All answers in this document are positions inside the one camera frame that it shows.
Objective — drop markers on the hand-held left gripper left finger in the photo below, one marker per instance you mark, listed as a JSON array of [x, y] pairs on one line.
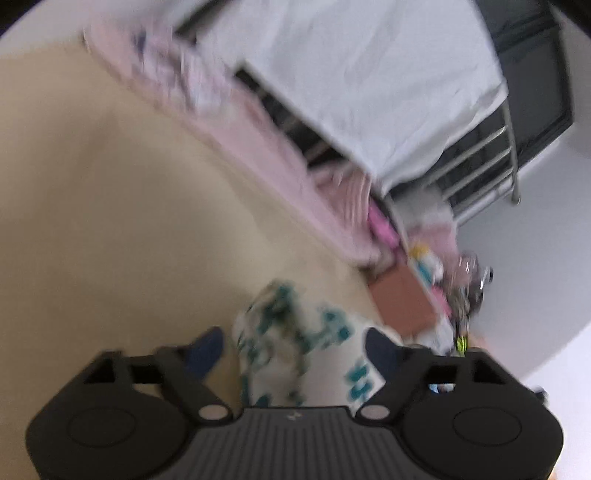
[[205, 350]]

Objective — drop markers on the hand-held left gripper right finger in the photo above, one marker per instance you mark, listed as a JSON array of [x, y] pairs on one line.
[[381, 348]]

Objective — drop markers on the cream teal-flowered garment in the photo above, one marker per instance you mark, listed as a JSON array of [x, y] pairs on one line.
[[295, 341]]

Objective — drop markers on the brown cardboard box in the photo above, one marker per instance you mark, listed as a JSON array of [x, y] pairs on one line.
[[401, 297]]

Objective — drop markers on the white plastic bag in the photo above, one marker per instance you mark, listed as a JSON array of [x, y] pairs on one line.
[[441, 333]]

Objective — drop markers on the yellow-green small item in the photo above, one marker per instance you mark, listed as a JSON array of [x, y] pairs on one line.
[[461, 344]]

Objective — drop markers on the yellow white plush toy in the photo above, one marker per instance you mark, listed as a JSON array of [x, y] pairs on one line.
[[422, 261]]

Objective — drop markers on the clear shiny item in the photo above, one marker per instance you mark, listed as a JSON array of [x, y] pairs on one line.
[[471, 272]]

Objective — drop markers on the pink flat box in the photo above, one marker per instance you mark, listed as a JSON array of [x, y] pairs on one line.
[[381, 226]]

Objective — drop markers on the pink pouch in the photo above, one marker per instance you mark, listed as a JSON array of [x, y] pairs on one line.
[[434, 233]]

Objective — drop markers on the pink fuzzy blanket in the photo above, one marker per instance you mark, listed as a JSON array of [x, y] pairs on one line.
[[272, 157]]

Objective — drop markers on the metal railing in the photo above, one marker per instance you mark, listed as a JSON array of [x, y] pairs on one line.
[[511, 152]]

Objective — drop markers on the satin small-print folded garment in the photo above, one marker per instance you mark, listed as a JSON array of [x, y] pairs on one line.
[[194, 87]]

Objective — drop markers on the white hanging towel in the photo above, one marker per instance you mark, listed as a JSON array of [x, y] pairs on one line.
[[369, 83]]

